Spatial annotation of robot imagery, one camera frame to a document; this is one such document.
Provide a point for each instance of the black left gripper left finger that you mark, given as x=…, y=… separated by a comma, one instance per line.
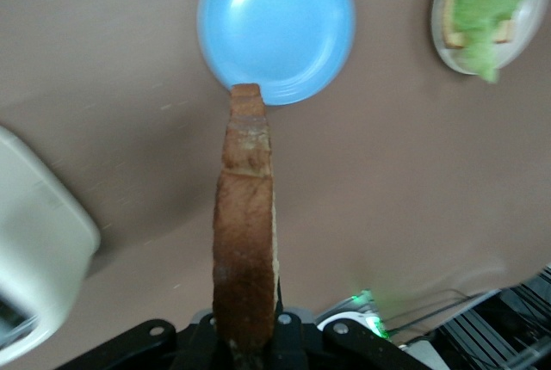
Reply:
x=150, y=344

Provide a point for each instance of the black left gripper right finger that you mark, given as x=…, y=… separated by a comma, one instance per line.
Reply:
x=336, y=348

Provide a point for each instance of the brown bread slice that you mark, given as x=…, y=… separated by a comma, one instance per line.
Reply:
x=245, y=223
x=447, y=13

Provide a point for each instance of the green lettuce leaf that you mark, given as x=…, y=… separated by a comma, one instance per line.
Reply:
x=482, y=4

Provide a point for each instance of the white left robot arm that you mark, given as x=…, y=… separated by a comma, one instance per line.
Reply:
x=344, y=316

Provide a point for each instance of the beige plate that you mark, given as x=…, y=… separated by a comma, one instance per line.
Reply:
x=439, y=43

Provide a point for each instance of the blue plate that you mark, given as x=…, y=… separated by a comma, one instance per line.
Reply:
x=275, y=30

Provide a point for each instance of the white toaster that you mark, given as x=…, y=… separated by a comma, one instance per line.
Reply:
x=39, y=236

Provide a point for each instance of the black equipment box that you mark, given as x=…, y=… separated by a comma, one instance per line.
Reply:
x=508, y=327

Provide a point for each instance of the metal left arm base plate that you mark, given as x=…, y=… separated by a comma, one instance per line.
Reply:
x=424, y=355

